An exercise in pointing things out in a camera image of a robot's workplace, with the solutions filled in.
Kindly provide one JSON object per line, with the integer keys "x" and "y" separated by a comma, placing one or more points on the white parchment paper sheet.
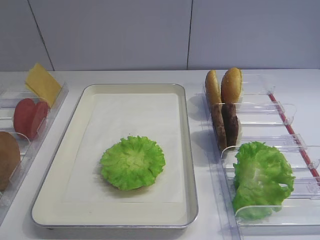
{"x": 104, "y": 122}

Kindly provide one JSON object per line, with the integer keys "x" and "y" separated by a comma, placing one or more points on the clear acrylic rack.
{"x": 259, "y": 121}
{"x": 28, "y": 149}

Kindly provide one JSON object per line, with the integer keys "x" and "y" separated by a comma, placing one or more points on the left brown meat patty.
{"x": 219, "y": 126}

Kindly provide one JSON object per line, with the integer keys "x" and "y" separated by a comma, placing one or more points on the red tomato slice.
{"x": 39, "y": 112}
{"x": 22, "y": 112}

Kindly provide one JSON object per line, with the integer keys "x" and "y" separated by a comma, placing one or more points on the red rod on right rack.
{"x": 297, "y": 141}

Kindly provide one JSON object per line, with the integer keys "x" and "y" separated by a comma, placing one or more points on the red tomato slice in rack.
{"x": 22, "y": 112}

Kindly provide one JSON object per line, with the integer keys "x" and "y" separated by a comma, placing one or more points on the yellow cheese slice back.
{"x": 29, "y": 88}

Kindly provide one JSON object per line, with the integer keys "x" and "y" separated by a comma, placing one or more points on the yellow cheese slice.
{"x": 29, "y": 88}
{"x": 43, "y": 83}

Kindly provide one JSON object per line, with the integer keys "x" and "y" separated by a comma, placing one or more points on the brown bun in left rack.
{"x": 9, "y": 158}

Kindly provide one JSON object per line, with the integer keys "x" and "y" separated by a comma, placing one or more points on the bun half in rack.
{"x": 231, "y": 85}
{"x": 212, "y": 88}

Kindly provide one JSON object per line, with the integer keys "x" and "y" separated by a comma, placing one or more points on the clear acrylic left rack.
{"x": 28, "y": 149}

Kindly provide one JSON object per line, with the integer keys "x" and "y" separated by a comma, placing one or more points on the clear acrylic right rack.
{"x": 259, "y": 121}

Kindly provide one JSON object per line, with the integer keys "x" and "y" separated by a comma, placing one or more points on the green lettuce leaf in rack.
{"x": 263, "y": 180}

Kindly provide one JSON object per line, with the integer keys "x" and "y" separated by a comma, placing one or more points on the green lettuce leaf on tray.
{"x": 132, "y": 163}

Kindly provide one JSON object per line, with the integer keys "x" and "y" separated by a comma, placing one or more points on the right brown meat patty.
{"x": 231, "y": 124}

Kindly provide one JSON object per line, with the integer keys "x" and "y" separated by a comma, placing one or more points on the yellow cheese slice front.
{"x": 43, "y": 83}

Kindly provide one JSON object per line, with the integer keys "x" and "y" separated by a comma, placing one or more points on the right bun half in rack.
{"x": 231, "y": 85}

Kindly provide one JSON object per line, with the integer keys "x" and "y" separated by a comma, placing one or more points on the brown meat patty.
{"x": 219, "y": 126}
{"x": 231, "y": 124}

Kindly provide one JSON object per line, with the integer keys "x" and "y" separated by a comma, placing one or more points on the cream metal baking tray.
{"x": 51, "y": 211}

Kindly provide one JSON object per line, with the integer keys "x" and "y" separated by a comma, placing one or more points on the left bun half in rack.
{"x": 212, "y": 88}

